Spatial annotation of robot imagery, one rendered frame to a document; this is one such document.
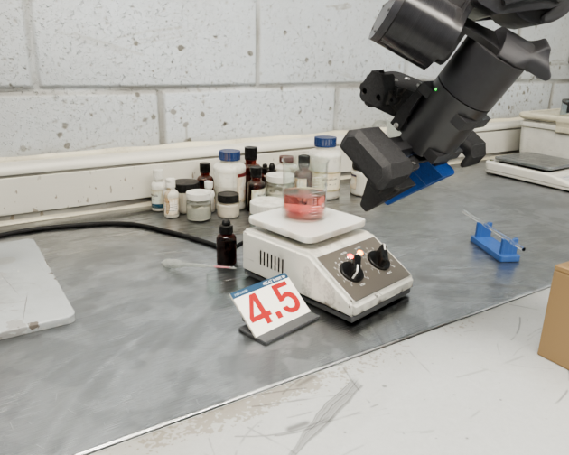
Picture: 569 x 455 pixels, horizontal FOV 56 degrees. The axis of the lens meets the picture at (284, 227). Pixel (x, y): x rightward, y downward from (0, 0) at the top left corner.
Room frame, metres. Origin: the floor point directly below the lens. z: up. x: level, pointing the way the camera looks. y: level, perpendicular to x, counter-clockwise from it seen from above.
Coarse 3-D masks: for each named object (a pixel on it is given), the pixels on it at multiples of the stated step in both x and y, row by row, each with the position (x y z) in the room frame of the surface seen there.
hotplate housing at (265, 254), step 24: (264, 240) 0.67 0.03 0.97; (288, 240) 0.66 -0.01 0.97; (336, 240) 0.66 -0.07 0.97; (360, 240) 0.67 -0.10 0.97; (264, 264) 0.66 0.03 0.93; (288, 264) 0.63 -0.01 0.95; (312, 264) 0.60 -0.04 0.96; (312, 288) 0.60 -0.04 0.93; (336, 288) 0.58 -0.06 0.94; (384, 288) 0.61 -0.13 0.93; (408, 288) 0.64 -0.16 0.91; (336, 312) 0.58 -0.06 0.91; (360, 312) 0.57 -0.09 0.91
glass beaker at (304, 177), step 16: (288, 160) 0.72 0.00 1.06; (304, 160) 0.73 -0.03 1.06; (320, 160) 0.72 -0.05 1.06; (288, 176) 0.68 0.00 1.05; (304, 176) 0.67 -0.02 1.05; (320, 176) 0.68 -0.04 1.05; (288, 192) 0.68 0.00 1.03; (304, 192) 0.67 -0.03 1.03; (320, 192) 0.68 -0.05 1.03; (288, 208) 0.68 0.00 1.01; (304, 208) 0.67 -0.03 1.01; (320, 208) 0.68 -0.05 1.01
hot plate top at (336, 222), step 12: (252, 216) 0.70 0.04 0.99; (264, 216) 0.70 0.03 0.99; (276, 216) 0.70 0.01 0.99; (336, 216) 0.71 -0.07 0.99; (348, 216) 0.71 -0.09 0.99; (276, 228) 0.66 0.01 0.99; (288, 228) 0.65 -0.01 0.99; (300, 228) 0.65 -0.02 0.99; (312, 228) 0.65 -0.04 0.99; (324, 228) 0.65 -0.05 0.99; (336, 228) 0.66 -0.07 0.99; (348, 228) 0.67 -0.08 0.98; (300, 240) 0.63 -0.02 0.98; (312, 240) 0.62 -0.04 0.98
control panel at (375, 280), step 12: (372, 240) 0.68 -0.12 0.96; (336, 252) 0.63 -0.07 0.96; (348, 252) 0.64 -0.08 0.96; (324, 264) 0.60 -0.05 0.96; (336, 264) 0.61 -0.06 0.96; (396, 264) 0.66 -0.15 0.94; (336, 276) 0.59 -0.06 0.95; (372, 276) 0.61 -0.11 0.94; (384, 276) 0.62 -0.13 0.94; (396, 276) 0.63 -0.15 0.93; (348, 288) 0.58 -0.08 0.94; (360, 288) 0.59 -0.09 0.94; (372, 288) 0.60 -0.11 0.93
